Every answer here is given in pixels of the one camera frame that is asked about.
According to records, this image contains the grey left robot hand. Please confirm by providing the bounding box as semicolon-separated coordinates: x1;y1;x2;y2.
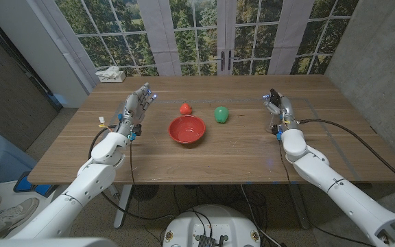
115;82;158;138

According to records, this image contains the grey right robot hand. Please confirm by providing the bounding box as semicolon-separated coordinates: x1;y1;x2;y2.
263;89;300;133

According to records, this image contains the clear spray bottle black head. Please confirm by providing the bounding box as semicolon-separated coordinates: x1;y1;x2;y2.
263;89;284;134

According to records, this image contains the red bowl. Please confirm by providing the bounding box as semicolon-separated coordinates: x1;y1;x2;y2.
167;115;206;145

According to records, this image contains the white tissue box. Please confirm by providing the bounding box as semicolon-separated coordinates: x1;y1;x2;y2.
95;65;127;84

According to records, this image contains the small red fruit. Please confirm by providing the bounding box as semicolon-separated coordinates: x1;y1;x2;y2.
179;102;193;116

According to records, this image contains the black round fan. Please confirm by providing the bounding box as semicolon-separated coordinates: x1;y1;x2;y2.
131;184;160;202

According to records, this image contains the printed window forest backdrop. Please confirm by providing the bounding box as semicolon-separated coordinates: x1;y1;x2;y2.
34;0;359;77

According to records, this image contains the grey table leg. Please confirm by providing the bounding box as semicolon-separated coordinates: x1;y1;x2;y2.
288;183;311;230

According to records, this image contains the white table leg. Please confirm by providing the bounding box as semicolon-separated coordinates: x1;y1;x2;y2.
113;184;133;230

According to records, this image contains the blue flat pad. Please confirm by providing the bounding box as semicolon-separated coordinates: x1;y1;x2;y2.
13;170;54;198

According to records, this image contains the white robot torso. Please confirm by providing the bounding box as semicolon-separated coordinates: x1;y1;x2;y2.
163;204;262;247

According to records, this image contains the white connector with yellow wires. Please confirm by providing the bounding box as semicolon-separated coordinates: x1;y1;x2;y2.
97;116;111;130

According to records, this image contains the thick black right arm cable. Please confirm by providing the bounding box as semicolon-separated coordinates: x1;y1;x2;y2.
298;118;395;193

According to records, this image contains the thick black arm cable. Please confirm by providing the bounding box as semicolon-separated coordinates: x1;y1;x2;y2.
88;126;174;221
298;118;395;193

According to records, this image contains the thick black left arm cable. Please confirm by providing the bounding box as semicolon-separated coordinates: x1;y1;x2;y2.
88;126;174;221

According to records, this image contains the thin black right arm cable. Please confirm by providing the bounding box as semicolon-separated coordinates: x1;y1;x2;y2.
278;143;375;247

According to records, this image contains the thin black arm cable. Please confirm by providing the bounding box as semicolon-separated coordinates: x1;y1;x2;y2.
129;139;164;245
278;143;375;247

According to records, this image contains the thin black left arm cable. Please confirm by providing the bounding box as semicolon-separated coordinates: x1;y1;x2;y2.
129;139;164;245

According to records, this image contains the white floor cable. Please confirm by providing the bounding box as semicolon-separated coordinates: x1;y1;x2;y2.
240;184;283;247

